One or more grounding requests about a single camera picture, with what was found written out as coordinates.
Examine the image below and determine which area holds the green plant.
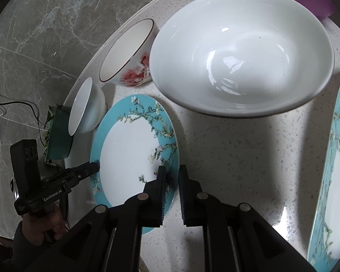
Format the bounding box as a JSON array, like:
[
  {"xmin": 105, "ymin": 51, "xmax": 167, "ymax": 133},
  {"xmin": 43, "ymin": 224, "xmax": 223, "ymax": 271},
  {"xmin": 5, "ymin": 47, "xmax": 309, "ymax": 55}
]
[{"xmin": 43, "ymin": 105, "xmax": 58, "ymax": 151}]

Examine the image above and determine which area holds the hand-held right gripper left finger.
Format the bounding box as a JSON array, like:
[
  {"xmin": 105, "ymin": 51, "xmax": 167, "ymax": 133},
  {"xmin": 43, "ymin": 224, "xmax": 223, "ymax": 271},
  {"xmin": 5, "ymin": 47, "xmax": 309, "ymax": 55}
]
[{"xmin": 31, "ymin": 166, "xmax": 173, "ymax": 272}]

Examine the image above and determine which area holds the red floral bowl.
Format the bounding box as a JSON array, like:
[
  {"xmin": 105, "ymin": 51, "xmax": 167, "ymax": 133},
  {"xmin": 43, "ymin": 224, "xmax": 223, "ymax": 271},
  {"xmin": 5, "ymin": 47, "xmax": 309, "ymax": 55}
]
[{"xmin": 99, "ymin": 19, "xmax": 160, "ymax": 87}]

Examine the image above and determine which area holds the person's left hand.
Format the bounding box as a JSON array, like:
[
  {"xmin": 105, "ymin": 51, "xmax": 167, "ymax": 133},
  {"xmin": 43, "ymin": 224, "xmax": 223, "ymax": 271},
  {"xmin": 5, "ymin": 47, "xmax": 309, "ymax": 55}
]
[{"xmin": 23, "ymin": 202, "xmax": 66, "ymax": 243}]

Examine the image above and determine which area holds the long turquoise floral plate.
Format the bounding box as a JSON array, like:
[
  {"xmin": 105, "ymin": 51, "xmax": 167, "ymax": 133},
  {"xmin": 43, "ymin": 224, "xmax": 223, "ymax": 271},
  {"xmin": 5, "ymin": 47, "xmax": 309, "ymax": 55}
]
[{"xmin": 307, "ymin": 69, "xmax": 340, "ymax": 268}]

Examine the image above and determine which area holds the black cable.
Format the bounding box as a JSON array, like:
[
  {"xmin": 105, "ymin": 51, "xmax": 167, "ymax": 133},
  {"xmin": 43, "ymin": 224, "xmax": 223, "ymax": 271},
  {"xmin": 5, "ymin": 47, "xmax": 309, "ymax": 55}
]
[{"xmin": 0, "ymin": 100, "xmax": 46, "ymax": 148}]

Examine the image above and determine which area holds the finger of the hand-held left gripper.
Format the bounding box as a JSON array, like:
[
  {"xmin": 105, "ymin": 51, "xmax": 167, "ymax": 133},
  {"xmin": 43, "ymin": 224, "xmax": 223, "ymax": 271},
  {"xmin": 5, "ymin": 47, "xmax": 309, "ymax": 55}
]
[{"xmin": 70, "ymin": 161, "xmax": 100, "ymax": 182}]

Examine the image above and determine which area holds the small white bowl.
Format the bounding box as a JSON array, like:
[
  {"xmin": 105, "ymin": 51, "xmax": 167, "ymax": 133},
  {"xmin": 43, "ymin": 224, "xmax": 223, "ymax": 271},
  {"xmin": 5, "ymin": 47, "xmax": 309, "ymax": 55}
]
[{"xmin": 68, "ymin": 77, "xmax": 106, "ymax": 136}]

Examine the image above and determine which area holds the teal plant pot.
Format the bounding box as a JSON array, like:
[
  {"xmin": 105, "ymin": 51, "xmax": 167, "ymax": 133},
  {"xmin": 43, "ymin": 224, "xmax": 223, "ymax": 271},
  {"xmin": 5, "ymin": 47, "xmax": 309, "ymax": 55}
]
[{"xmin": 44, "ymin": 105, "xmax": 74, "ymax": 160}]

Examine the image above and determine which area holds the person's left forearm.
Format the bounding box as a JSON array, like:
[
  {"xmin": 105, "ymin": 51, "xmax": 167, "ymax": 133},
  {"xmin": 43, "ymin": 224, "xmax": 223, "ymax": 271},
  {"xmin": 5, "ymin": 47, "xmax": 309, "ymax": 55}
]
[{"xmin": 11, "ymin": 221, "xmax": 60, "ymax": 265}]

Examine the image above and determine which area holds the large white bowl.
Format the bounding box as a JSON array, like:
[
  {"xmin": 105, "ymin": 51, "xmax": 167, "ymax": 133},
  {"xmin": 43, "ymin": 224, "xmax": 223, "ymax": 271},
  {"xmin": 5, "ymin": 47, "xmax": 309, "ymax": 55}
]
[{"xmin": 150, "ymin": 0, "xmax": 335, "ymax": 117}]

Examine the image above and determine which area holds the round turquoise floral plate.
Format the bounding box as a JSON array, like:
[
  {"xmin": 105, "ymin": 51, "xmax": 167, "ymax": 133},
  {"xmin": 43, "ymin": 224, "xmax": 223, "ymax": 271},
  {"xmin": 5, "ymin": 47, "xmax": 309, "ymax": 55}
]
[{"xmin": 90, "ymin": 94, "xmax": 178, "ymax": 235}]

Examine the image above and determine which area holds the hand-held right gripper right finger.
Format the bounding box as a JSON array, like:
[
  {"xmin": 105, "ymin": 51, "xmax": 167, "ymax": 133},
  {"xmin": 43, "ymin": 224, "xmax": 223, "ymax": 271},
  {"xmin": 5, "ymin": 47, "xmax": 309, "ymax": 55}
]
[{"xmin": 178, "ymin": 165, "xmax": 318, "ymax": 272}]

